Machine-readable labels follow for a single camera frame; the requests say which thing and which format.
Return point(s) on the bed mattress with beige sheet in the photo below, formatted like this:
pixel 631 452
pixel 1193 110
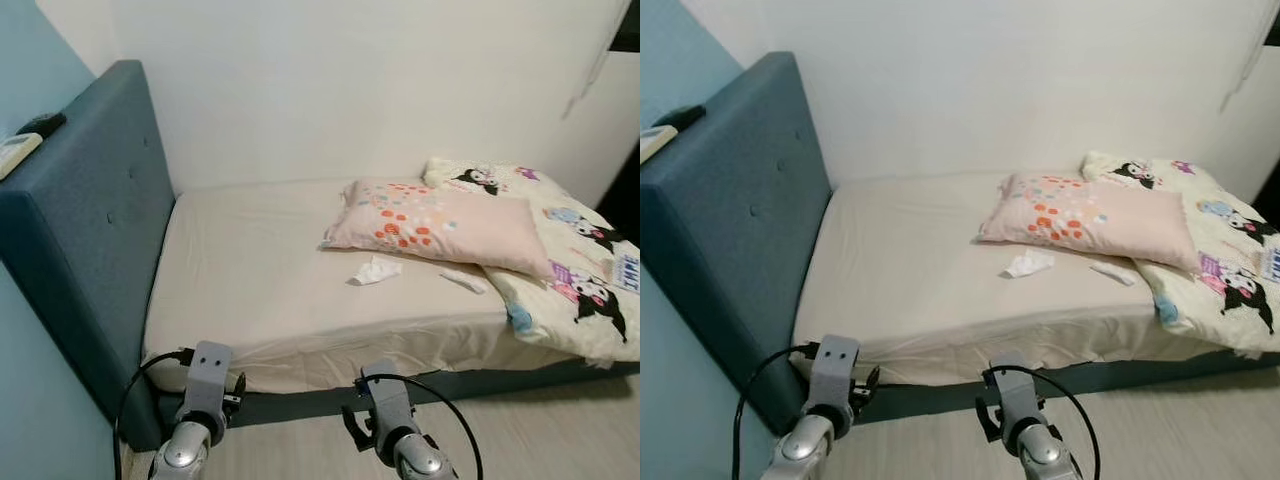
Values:
pixel 260 270
pixel 900 260

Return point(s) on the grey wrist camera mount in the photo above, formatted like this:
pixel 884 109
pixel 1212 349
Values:
pixel 835 375
pixel 388 400
pixel 1015 392
pixel 208 380

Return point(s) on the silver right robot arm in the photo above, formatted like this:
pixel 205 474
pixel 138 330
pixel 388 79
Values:
pixel 420 458
pixel 1045 455

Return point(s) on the white book with blue letters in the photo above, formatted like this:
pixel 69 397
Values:
pixel 1272 263
pixel 627 272

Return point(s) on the white remote control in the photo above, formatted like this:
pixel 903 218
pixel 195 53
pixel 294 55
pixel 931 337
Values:
pixel 655 142
pixel 18 155

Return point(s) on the teal upholstered headboard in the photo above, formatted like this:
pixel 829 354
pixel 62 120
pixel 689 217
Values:
pixel 90 220
pixel 740 210

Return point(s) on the cream cartoon print blanket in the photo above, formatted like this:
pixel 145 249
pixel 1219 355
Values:
pixel 545 325
pixel 1195 310

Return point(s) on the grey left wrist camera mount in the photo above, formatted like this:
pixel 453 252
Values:
pixel 208 380
pixel 835 375

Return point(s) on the dark window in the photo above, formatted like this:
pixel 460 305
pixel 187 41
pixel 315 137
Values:
pixel 1275 25
pixel 628 25

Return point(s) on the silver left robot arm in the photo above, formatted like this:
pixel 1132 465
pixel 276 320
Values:
pixel 185 455
pixel 805 452

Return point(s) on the pink pillow with dots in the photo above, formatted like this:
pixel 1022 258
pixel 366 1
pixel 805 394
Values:
pixel 470 225
pixel 1120 220

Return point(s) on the white window blind wand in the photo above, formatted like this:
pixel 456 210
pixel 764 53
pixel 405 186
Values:
pixel 1228 98
pixel 572 105

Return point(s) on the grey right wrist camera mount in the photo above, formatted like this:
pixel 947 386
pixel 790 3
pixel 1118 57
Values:
pixel 1015 392
pixel 388 400

